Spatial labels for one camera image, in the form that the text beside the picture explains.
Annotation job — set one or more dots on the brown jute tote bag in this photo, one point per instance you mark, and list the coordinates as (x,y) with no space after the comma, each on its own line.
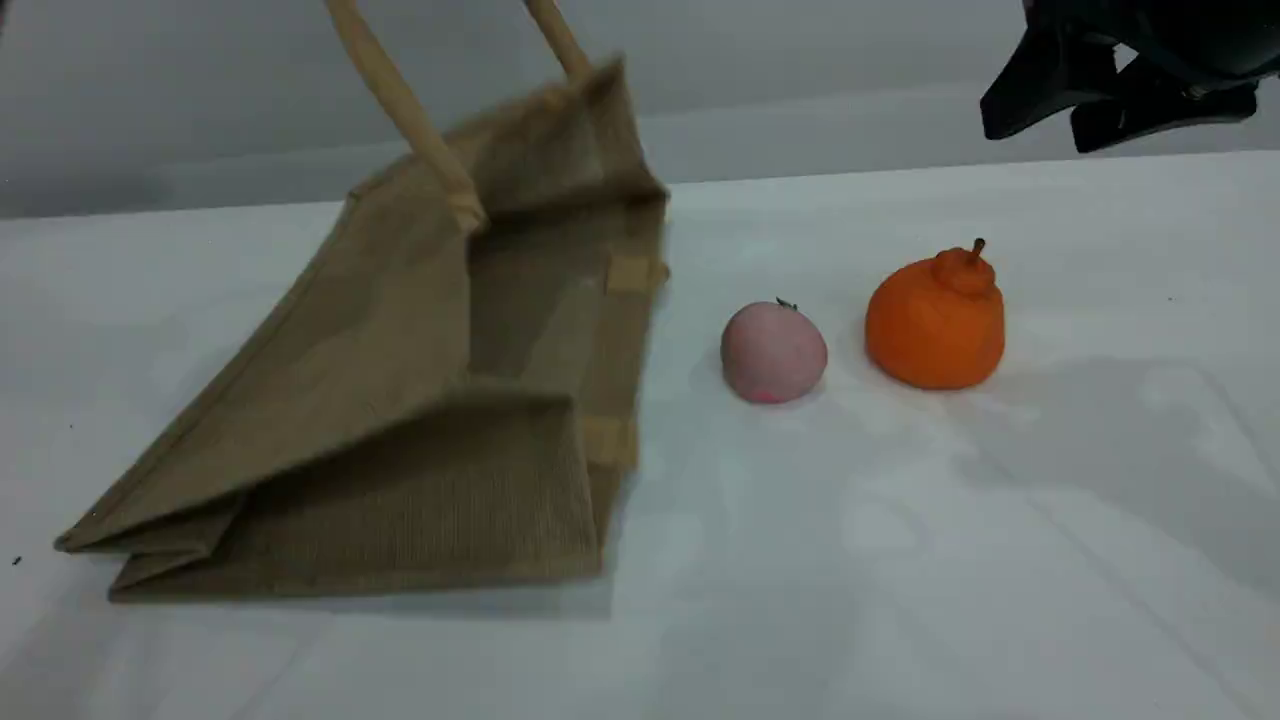
(380,400)

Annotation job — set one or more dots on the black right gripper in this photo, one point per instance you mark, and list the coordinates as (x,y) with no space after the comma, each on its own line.
(1190,35)

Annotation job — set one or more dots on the orange with stem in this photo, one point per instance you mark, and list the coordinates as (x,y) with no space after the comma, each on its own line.
(935,325)

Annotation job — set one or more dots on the pink peach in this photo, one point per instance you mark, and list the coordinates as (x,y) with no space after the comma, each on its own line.
(772,355)

